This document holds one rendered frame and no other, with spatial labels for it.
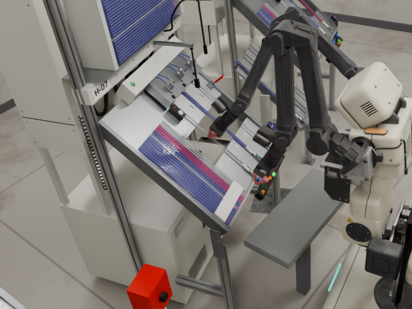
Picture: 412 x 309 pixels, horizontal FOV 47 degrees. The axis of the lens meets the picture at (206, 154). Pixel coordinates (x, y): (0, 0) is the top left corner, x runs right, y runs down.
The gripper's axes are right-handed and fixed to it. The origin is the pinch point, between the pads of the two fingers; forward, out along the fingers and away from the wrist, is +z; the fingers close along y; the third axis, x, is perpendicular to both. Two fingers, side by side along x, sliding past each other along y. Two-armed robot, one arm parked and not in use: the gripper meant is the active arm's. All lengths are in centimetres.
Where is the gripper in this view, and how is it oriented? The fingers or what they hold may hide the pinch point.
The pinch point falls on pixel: (209, 135)
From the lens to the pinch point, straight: 226.0
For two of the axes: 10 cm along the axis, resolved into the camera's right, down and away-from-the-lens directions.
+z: -5.2, 4.8, 7.0
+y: -4.0, 5.9, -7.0
